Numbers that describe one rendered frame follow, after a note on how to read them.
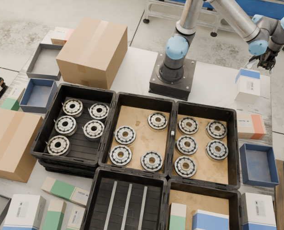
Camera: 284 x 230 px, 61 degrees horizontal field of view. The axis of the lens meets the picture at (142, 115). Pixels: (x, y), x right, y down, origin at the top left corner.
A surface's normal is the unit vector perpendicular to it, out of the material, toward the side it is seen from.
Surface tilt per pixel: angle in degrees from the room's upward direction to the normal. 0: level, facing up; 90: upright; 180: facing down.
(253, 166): 0
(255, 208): 0
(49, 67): 0
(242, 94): 90
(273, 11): 90
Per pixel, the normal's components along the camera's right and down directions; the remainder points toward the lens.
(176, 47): 0.00, -0.39
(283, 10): -0.25, 0.82
